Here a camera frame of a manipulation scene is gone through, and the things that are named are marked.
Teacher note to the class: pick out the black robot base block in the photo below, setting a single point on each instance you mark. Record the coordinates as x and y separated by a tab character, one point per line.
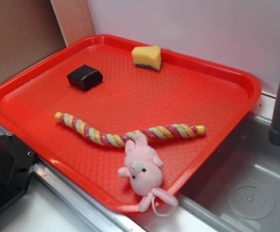
16	166

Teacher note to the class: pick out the pink plush bunny toy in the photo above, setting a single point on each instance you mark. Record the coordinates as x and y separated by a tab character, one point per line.
143	167

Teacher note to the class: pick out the light wooden board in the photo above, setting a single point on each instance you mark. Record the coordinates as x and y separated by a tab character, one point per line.
74	19

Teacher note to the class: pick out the black rectangular box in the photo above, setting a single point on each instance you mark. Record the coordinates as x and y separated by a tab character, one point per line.
85	77

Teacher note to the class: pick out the grey toy sink basin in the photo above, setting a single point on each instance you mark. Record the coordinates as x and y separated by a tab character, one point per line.
236	190

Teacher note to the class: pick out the brown cardboard panel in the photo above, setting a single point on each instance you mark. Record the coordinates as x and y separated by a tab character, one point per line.
29	32

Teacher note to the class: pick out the yellow sponge wedge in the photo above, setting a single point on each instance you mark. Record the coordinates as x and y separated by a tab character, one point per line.
147	56

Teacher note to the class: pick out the red plastic tray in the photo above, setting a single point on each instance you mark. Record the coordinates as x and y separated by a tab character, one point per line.
186	90

